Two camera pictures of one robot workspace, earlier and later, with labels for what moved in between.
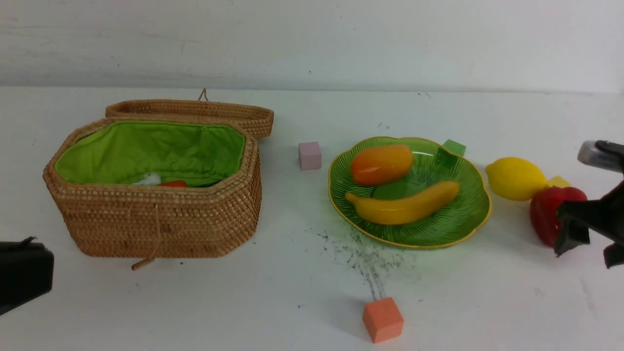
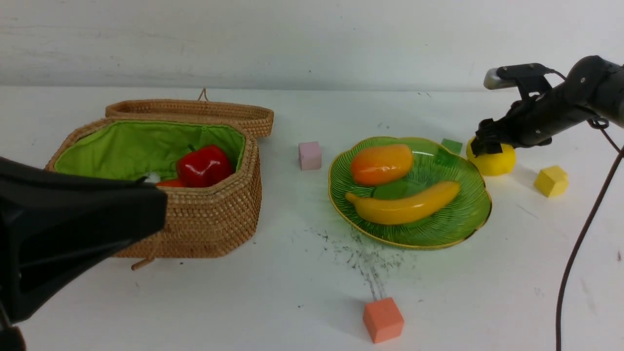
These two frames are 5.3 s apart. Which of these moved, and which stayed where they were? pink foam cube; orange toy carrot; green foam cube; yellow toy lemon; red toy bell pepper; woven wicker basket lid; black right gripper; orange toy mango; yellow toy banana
Moved: red toy bell pepper; black right gripper; yellow toy lemon
Stayed: woven wicker basket lid; green foam cube; yellow toy banana; orange toy carrot; orange toy mango; pink foam cube
